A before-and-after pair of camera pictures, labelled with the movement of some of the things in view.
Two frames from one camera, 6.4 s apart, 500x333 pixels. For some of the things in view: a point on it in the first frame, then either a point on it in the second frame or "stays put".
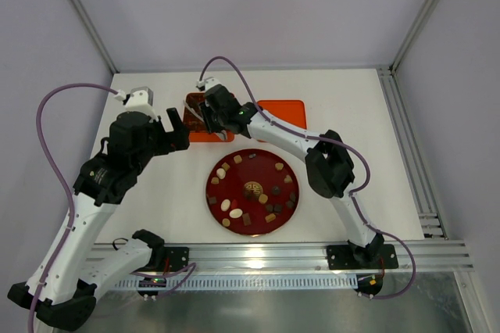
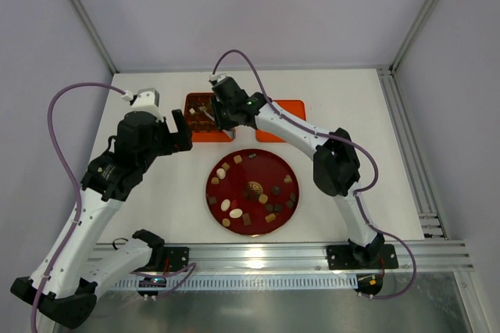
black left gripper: x=172 y=137 stays put
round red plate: x=252 y=191 stays put
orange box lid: x=290 y=111 stays put
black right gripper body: x=208 y=115 to x=220 y=115
